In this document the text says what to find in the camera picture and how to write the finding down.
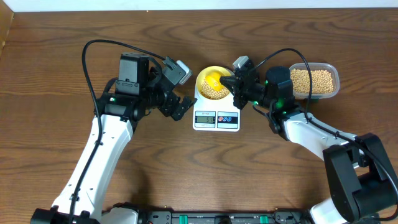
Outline yellow measuring scoop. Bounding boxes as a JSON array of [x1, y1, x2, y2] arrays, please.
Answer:
[[205, 71, 223, 91]]

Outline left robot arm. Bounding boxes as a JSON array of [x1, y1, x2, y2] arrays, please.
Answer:
[[30, 88, 196, 224]]

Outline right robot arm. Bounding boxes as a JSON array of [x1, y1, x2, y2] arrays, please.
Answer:
[[220, 67, 397, 223]]

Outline soybeans in bowl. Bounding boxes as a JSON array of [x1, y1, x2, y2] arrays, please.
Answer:
[[200, 81, 229, 100]]

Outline pale yellow plastic bowl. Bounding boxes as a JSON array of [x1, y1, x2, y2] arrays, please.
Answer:
[[195, 66, 233, 101]]

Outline white digital kitchen scale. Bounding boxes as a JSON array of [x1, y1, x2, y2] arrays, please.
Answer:
[[192, 93, 241, 132]]

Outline pile of soybeans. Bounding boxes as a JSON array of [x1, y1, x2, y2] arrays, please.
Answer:
[[290, 68, 334, 94]]

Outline clear plastic container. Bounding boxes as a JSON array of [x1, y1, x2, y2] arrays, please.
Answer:
[[289, 62, 340, 100]]

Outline cardboard panel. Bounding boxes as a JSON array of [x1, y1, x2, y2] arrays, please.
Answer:
[[0, 0, 14, 55]]

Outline right black cable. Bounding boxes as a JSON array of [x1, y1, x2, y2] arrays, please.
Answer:
[[253, 47, 398, 222]]

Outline black cable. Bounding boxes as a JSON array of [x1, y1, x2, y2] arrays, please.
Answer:
[[253, 47, 398, 222], [68, 39, 167, 224]]

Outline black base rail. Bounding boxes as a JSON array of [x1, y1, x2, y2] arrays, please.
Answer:
[[105, 203, 312, 224]]

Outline left black cable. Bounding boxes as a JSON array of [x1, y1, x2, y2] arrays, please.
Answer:
[[68, 39, 167, 224]]

